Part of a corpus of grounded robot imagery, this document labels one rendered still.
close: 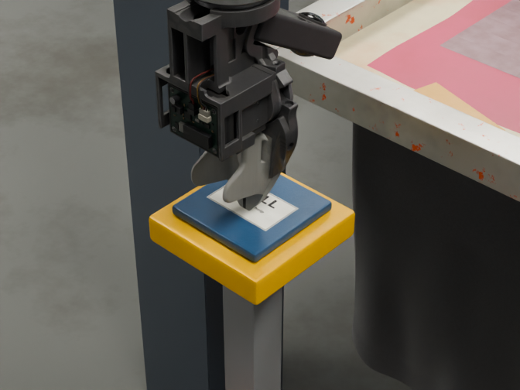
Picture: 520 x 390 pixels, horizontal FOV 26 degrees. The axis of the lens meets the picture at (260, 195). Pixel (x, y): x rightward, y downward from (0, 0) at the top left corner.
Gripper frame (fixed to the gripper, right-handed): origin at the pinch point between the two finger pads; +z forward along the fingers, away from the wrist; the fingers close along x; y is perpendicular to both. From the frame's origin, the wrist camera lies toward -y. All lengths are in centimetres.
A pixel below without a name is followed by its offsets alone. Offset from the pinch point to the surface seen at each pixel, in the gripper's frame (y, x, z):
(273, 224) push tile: 1.0, 3.4, 1.1
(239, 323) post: 2.0, 0.1, 13.9
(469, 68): -33.2, 0.1, 2.1
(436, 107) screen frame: -20.0, 4.9, -1.4
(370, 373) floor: -69, -33, 98
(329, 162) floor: -117, -83, 98
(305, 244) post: 0.1, 6.2, 2.3
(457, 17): -41.7, -7.2, 2.1
